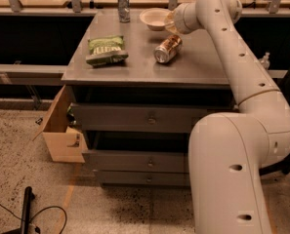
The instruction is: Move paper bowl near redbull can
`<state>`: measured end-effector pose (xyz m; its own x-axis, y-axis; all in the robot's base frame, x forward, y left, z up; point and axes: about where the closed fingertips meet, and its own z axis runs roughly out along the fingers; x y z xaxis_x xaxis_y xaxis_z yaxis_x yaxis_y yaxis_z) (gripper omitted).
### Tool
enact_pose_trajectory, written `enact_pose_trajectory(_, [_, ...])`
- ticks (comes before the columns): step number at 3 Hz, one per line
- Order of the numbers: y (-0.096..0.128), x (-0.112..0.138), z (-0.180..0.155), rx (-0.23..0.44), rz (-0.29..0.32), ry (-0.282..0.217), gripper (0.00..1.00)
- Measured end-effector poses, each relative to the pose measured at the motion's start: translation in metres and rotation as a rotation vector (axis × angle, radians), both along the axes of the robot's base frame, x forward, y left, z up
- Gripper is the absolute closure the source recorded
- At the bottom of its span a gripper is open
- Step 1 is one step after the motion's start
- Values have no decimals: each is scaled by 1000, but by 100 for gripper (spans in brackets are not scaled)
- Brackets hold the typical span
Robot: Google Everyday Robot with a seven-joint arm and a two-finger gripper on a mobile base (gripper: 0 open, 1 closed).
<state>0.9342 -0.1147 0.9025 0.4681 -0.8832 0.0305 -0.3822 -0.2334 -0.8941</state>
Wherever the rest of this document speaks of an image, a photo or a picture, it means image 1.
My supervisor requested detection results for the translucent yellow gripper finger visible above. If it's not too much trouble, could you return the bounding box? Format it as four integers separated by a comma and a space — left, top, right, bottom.
164, 11, 179, 34

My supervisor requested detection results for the white paper bowl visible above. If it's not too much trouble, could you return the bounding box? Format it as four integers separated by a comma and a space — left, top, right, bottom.
140, 8, 169, 31

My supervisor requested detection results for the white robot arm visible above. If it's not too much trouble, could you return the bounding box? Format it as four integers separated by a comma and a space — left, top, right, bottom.
166, 0, 290, 234

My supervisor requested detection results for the lying brown soda can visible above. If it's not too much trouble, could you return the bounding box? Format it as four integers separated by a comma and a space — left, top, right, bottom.
153, 34, 183, 63

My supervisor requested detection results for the green chip bag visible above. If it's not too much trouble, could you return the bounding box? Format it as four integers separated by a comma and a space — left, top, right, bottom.
86, 35, 129, 66

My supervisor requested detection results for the grey drawer cabinet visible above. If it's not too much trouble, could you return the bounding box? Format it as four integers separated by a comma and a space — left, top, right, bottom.
62, 10, 233, 186

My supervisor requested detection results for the clear sanitizer bottle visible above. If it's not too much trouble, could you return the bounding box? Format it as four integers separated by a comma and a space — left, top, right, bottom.
259, 52, 270, 70

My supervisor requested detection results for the cardboard box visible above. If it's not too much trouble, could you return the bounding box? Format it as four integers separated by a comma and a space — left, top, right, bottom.
33, 86, 87, 163

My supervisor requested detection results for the black stand pole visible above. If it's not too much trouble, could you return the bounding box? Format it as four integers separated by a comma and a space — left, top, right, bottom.
3, 186, 35, 234

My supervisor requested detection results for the black floor cable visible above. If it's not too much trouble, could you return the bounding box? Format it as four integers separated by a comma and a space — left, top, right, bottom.
0, 196, 68, 234

